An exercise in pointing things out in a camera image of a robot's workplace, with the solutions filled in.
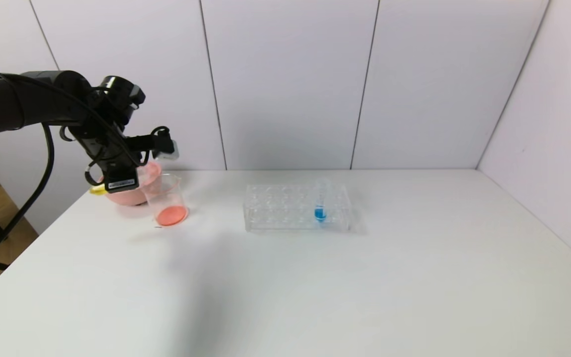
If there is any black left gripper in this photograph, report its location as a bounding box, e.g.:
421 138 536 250
96 141 143 193

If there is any clear glass beaker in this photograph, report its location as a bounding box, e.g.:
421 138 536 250
141 173 189 228

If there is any clear plastic test tube rack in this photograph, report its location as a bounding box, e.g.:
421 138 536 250
243 182 352 233

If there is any test tube with blue pigment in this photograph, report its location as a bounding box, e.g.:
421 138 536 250
313 178 329 224

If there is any pink bowl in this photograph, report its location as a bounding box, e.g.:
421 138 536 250
98 161 163 207

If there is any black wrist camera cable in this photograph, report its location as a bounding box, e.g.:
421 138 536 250
84 159 105 187

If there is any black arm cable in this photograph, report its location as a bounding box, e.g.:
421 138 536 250
0 124 56 266

